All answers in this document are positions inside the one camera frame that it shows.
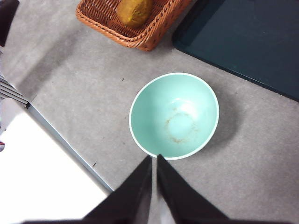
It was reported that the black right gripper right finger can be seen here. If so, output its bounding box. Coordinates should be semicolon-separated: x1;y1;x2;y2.
156;154;232;224

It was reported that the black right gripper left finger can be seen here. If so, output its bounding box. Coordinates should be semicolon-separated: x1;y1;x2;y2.
81;155;153;224

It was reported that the mint green bowl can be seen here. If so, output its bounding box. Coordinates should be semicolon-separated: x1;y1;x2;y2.
128;72;220;161

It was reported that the yellow brown kiwi fruit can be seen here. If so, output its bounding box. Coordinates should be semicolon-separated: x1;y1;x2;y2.
116;0;155;29

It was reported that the dark green rectangular tray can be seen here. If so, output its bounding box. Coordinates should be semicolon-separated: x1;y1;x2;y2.
172;0;299;102

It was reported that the brown wicker basket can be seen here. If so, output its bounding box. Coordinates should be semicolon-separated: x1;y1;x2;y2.
75;0;193;52

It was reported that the grey ribbed metal rail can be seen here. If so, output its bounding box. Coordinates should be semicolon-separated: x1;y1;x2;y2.
0;76;30;108

